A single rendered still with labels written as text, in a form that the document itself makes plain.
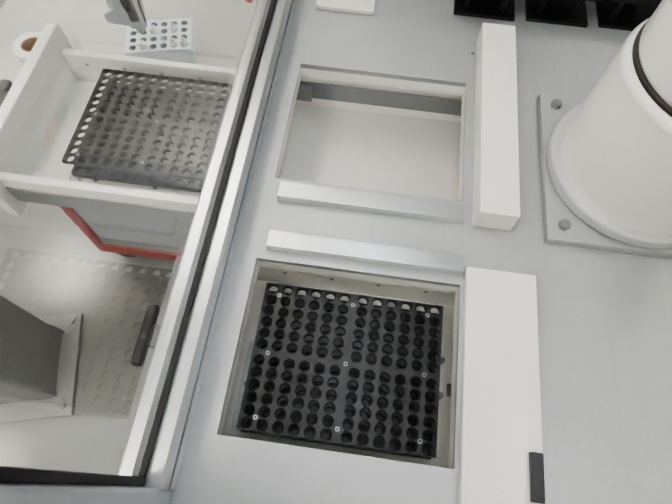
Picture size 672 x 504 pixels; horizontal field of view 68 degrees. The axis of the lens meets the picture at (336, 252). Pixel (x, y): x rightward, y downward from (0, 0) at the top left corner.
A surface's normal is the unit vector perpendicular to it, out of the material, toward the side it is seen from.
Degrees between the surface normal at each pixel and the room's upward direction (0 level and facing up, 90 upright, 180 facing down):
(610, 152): 90
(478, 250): 0
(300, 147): 0
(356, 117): 0
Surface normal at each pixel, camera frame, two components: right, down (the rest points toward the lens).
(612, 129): -0.97, 0.22
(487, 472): 0.02, -0.43
